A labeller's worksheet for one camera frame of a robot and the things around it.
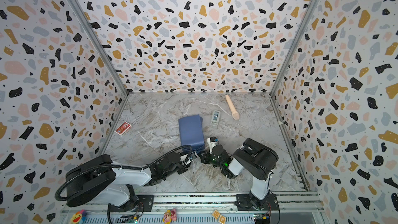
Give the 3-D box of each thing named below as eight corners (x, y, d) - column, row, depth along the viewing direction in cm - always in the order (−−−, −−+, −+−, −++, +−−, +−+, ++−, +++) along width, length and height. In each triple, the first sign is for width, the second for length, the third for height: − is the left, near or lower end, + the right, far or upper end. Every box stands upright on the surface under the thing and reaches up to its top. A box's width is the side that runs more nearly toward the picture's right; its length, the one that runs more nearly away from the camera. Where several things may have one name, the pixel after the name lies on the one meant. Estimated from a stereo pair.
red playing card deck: (116, 132, 101) (114, 130, 99) (126, 123, 106) (125, 120, 104) (122, 136, 99) (120, 134, 97) (132, 126, 104) (131, 124, 102)
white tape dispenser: (209, 127, 104) (209, 123, 101) (213, 114, 111) (213, 109, 108) (216, 128, 104) (217, 124, 100) (220, 115, 111) (220, 111, 107)
